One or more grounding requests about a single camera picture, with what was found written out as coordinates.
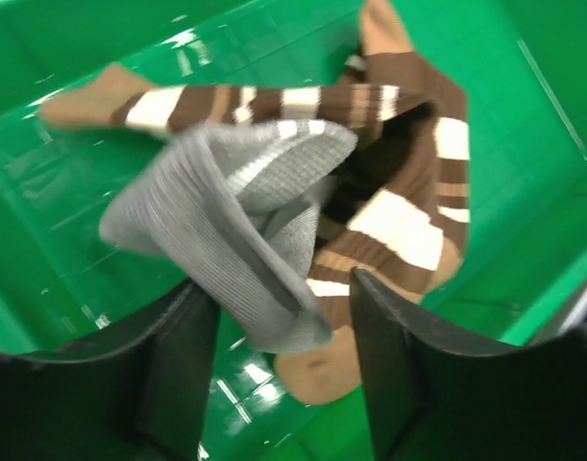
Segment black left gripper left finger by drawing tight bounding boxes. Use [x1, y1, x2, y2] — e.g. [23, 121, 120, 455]
[0, 282, 220, 460]

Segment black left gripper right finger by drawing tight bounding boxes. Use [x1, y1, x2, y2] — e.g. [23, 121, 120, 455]
[352, 270, 587, 460]

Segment grey sock white stripes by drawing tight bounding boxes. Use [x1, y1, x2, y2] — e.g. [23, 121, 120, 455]
[99, 120, 357, 353]

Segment brown cream striped sock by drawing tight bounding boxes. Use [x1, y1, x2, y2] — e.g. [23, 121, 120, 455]
[38, 63, 426, 137]

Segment green plastic tray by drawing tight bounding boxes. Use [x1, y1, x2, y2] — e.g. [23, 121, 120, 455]
[0, 1, 587, 460]

